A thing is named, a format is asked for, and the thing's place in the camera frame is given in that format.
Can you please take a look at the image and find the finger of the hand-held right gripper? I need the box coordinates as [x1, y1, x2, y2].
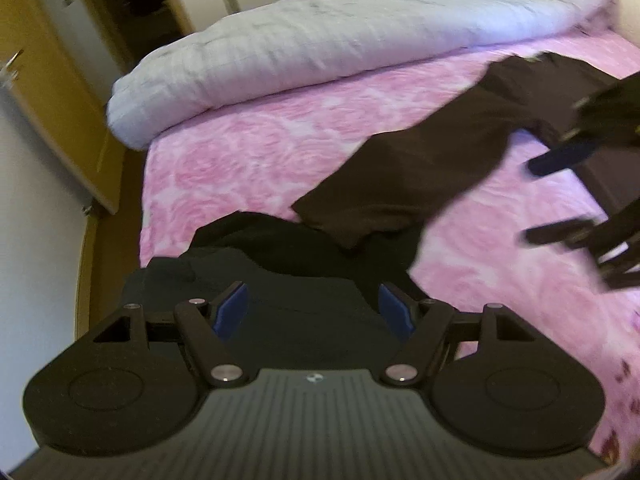
[522, 216, 597, 250]
[529, 139, 602, 177]

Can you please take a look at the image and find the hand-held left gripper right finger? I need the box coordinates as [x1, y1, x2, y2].
[378, 282, 532, 388]

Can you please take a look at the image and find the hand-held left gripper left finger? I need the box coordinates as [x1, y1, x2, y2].
[121, 281, 250, 388]

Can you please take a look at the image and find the black garment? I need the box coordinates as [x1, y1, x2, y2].
[122, 211, 427, 372]

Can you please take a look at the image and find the dark brown garment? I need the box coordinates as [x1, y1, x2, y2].
[291, 51, 640, 252]

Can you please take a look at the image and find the pink floral bed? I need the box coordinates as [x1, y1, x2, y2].
[137, 24, 640, 472]

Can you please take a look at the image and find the light grey duvet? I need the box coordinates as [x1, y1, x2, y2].
[106, 0, 619, 151]

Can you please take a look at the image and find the wooden wardrobe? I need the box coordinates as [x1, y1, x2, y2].
[0, 0, 127, 214]

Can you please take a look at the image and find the metal wardrobe handle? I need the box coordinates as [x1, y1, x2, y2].
[0, 49, 26, 81]

